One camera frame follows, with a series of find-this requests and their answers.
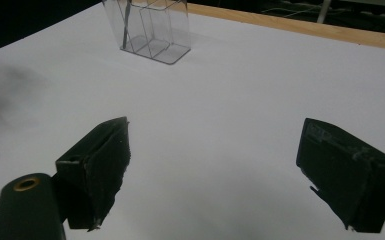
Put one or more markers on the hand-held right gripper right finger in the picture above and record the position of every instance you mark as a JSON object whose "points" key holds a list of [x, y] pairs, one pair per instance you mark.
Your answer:
{"points": [[343, 173]]}

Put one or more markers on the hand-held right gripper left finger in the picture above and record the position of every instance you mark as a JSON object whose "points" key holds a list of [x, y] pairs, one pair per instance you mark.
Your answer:
{"points": [[100, 166]]}

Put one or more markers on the clear plastic organizer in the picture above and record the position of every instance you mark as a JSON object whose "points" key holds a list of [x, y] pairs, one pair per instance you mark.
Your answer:
{"points": [[156, 30]]}

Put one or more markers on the white board sheet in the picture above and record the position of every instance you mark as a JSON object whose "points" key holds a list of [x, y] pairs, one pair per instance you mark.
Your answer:
{"points": [[213, 100]]}

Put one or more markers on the white metal stand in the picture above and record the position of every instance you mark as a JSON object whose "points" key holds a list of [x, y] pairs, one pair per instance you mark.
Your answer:
{"points": [[323, 10]]}

